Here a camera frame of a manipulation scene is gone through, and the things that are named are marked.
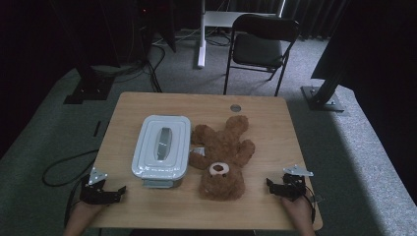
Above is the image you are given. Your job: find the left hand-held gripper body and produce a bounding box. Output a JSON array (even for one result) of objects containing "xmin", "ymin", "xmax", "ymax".
[{"xmin": 79, "ymin": 167, "xmax": 114, "ymax": 206}]

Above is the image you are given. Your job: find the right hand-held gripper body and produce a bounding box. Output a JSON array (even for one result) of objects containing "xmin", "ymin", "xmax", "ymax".
[{"xmin": 282, "ymin": 164, "xmax": 314, "ymax": 202}]

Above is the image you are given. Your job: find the brown transparent storage box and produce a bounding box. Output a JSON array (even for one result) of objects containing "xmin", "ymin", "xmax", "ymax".
[{"xmin": 141, "ymin": 176, "xmax": 189, "ymax": 190}]

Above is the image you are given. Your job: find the white lid with grey handle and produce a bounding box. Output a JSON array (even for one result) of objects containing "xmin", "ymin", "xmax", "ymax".
[{"xmin": 131, "ymin": 114, "xmax": 192, "ymax": 181}]

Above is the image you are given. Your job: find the brown teddy bear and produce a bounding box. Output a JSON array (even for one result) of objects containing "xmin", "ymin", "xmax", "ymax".
[{"xmin": 188, "ymin": 114, "xmax": 256, "ymax": 202}]

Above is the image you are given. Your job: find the person's left hand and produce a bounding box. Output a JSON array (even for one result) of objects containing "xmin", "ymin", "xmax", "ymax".
[{"xmin": 72, "ymin": 200, "xmax": 106, "ymax": 224}]

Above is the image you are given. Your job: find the person's right hand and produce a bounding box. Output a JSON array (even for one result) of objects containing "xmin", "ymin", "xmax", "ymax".
[{"xmin": 281, "ymin": 196, "xmax": 314, "ymax": 229}]

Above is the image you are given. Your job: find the black metal stand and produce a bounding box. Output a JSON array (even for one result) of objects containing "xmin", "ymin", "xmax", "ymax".
[
  {"xmin": 301, "ymin": 70, "xmax": 345, "ymax": 112},
  {"xmin": 63, "ymin": 63, "xmax": 116, "ymax": 105}
]

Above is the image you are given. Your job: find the black folding chair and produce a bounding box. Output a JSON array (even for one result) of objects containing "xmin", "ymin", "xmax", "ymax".
[{"xmin": 223, "ymin": 13, "xmax": 301, "ymax": 97}]

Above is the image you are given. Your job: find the black computer tower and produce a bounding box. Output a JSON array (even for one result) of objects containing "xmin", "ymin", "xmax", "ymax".
[{"xmin": 131, "ymin": 0, "xmax": 155, "ymax": 63}]

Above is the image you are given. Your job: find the right hand-held gripper cable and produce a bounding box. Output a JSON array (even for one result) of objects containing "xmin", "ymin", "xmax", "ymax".
[{"xmin": 303, "ymin": 185, "xmax": 319, "ymax": 224}]

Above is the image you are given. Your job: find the hand-held gripper cable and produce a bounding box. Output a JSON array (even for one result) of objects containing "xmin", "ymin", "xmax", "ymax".
[
  {"xmin": 303, "ymin": 185, "xmax": 319, "ymax": 224},
  {"xmin": 63, "ymin": 181, "xmax": 85, "ymax": 228}
]

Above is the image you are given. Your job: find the left hand-held gripper cable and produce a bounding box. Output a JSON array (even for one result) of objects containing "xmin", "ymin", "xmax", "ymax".
[{"xmin": 63, "ymin": 181, "xmax": 85, "ymax": 228}]

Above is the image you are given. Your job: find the black floor cable loop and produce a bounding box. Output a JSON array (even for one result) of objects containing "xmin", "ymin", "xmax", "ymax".
[{"xmin": 42, "ymin": 148, "xmax": 100, "ymax": 188}]

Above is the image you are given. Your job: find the black cable bundle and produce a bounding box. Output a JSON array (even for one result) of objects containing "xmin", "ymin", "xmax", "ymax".
[{"xmin": 142, "ymin": 42, "xmax": 166, "ymax": 93}]

